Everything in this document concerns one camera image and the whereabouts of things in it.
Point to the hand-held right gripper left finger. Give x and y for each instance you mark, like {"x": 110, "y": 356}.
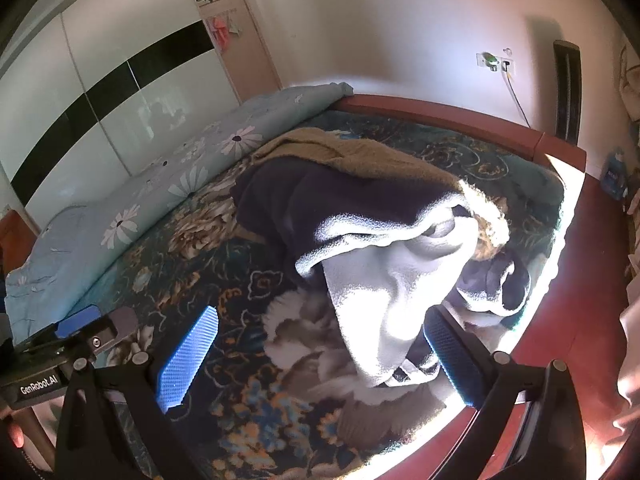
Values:
{"x": 187, "y": 360}

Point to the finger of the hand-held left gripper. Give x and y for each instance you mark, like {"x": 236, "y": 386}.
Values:
{"x": 116, "y": 325}
{"x": 75, "y": 322}

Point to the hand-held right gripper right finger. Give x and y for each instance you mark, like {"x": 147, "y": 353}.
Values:
{"x": 452, "y": 360}

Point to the dark pants with white stripes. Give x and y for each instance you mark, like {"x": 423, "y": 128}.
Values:
{"x": 300, "y": 200}

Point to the pink hanging clothes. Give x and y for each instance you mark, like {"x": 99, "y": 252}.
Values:
{"x": 220, "y": 32}

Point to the person's left hand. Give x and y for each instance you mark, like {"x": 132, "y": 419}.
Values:
{"x": 16, "y": 436}

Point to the light blue floral quilt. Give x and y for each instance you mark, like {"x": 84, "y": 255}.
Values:
{"x": 150, "y": 175}

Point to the pale cloth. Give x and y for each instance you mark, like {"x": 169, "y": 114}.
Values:
{"x": 631, "y": 370}

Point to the brown knit sweater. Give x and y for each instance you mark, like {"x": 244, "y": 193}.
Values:
{"x": 360, "y": 155}

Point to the wooden headboard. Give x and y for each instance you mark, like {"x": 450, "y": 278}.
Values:
{"x": 450, "y": 120}

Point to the blue plastic bottle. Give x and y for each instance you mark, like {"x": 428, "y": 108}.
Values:
{"x": 614, "y": 177}

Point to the white wardrobe with black stripe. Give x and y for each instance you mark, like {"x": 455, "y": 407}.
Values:
{"x": 100, "y": 60}

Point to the green plug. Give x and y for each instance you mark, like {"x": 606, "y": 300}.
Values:
{"x": 492, "y": 63}

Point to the pale wooden door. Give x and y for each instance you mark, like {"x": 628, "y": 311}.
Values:
{"x": 255, "y": 50}

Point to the black upright frame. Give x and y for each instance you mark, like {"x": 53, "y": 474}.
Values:
{"x": 567, "y": 95}

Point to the white wall socket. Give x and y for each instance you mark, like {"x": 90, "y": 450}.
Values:
{"x": 481, "y": 59}

